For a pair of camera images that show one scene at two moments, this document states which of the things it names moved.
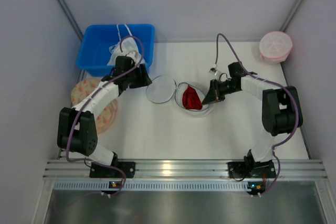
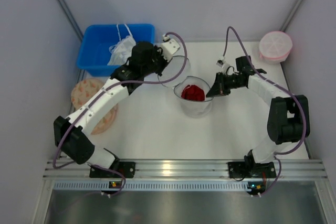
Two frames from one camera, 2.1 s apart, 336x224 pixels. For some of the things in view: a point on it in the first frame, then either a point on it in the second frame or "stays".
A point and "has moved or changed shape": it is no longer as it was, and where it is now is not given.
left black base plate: x=100 y=171 stays
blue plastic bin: x=94 y=52 stays
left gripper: x=143 y=77 -> x=161 y=60
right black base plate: x=240 y=170 stays
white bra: x=124 y=47 stays
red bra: x=191 y=99 has moved or changed shape
